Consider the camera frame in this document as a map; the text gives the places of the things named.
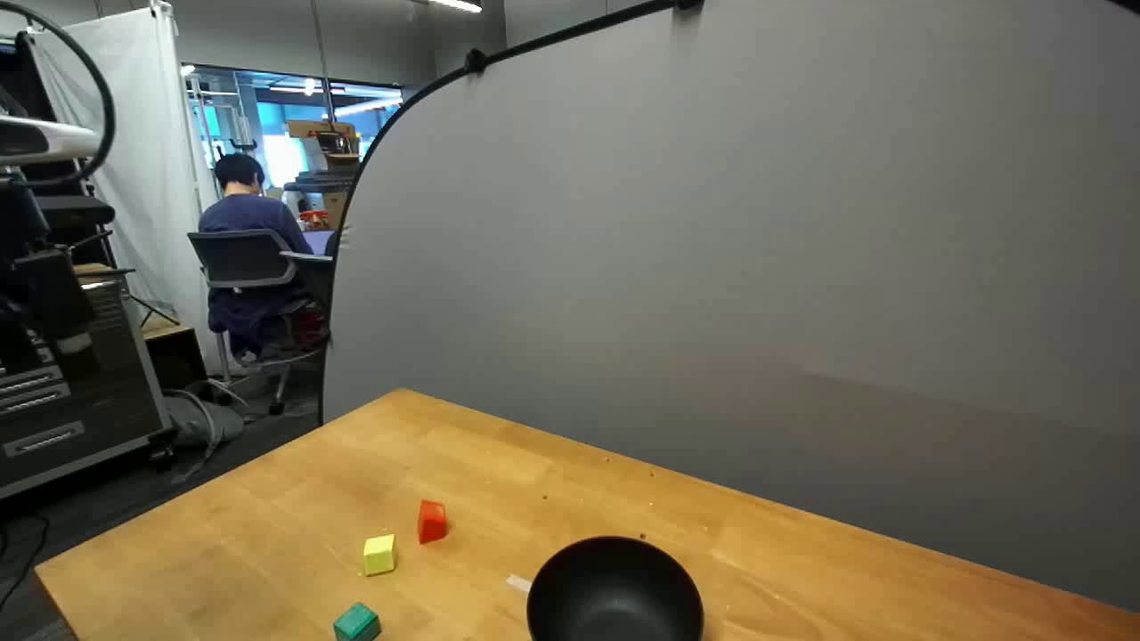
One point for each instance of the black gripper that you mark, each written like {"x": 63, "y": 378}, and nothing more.
{"x": 51, "y": 302}

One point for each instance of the black equipment cabinet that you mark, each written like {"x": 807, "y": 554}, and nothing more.
{"x": 77, "y": 405}

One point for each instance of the seated person in blue shirt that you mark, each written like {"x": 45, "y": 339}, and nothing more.
{"x": 251, "y": 234}

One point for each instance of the yellow block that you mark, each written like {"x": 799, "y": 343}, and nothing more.
{"x": 377, "y": 554}

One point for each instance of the black office chair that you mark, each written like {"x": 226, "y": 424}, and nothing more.
{"x": 242, "y": 267}

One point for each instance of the orange block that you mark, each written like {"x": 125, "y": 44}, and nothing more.
{"x": 433, "y": 522}

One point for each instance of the grey backdrop panel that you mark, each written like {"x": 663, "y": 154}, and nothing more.
{"x": 760, "y": 262}

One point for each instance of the green block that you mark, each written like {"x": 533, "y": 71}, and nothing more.
{"x": 356, "y": 624}

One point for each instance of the small white tape piece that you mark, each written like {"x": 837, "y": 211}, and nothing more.
{"x": 516, "y": 581}

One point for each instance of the black bowl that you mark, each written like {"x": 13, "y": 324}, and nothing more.
{"x": 615, "y": 590}

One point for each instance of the white curtain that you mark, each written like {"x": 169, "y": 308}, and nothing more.
{"x": 148, "y": 154}

